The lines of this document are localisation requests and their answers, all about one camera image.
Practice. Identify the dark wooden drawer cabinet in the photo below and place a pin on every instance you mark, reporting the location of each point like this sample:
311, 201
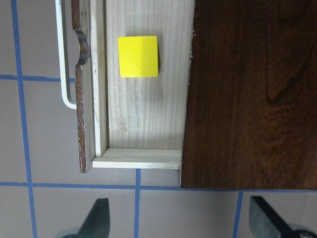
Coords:
251, 118

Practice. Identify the yellow wooden block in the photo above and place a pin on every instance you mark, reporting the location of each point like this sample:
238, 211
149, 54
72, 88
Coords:
138, 56

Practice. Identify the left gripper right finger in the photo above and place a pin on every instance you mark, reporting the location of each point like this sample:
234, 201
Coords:
264, 221

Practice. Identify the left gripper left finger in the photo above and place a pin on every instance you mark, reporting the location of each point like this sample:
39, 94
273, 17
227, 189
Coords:
97, 223

